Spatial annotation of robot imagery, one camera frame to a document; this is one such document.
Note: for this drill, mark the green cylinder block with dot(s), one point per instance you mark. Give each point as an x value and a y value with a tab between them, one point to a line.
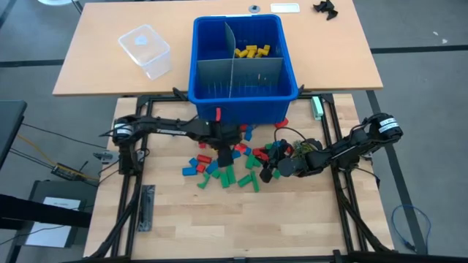
244	180

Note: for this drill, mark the grey round desk grommet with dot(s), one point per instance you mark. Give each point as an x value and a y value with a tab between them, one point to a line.
254	8

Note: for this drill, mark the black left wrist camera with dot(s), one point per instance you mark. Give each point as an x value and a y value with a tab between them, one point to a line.
225	157

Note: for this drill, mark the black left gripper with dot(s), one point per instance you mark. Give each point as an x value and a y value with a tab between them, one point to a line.
225	137

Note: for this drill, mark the black circuit board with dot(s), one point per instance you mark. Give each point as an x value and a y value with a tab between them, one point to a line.
64	171

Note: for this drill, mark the black hex key holder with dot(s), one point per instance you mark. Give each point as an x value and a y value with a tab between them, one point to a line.
146	208

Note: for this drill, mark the yellow block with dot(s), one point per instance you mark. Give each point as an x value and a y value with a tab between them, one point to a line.
251	54
244	53
251	47
260	52
267	49
237	52

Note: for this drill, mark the plain white paper sheet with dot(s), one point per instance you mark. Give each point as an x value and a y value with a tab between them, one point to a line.
51	235

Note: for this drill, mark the black plastic gripper part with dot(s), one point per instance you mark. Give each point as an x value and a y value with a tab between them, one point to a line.
327	9

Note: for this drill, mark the black beam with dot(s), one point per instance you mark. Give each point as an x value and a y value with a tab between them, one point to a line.
36	213

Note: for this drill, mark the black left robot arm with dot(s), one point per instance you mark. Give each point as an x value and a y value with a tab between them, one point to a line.
164	128

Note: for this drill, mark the clear plastic block container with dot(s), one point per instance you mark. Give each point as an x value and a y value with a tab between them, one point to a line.
146	51

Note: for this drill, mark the black flat case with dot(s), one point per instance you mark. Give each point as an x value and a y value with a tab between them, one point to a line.
40	187

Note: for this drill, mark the long grey slotted divider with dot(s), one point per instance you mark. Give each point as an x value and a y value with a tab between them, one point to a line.
229	47

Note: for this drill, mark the red cylinder block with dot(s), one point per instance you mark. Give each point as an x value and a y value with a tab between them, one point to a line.
204	159

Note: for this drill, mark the green arch block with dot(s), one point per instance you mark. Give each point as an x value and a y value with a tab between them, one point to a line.
203	181

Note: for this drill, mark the short grey slotted divider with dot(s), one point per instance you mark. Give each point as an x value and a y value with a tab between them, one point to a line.
256	73

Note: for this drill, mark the potted succulent plant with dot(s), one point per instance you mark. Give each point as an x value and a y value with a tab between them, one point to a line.
305	146

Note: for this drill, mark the white rectangular pad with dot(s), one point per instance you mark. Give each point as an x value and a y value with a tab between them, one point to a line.
285	8

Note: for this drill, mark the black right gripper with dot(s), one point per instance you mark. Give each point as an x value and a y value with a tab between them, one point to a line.
278	166

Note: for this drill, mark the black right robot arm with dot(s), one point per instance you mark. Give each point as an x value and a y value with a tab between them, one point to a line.
365	142

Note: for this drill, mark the black side table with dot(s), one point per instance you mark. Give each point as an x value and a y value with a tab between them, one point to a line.
9	128

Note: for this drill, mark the white round object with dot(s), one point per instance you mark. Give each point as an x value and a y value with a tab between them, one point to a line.
55	1

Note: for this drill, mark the small mint green box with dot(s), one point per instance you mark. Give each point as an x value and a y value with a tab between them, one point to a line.
317	107

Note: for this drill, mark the large blue plastic bin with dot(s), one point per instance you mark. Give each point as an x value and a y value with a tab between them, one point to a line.
241	109

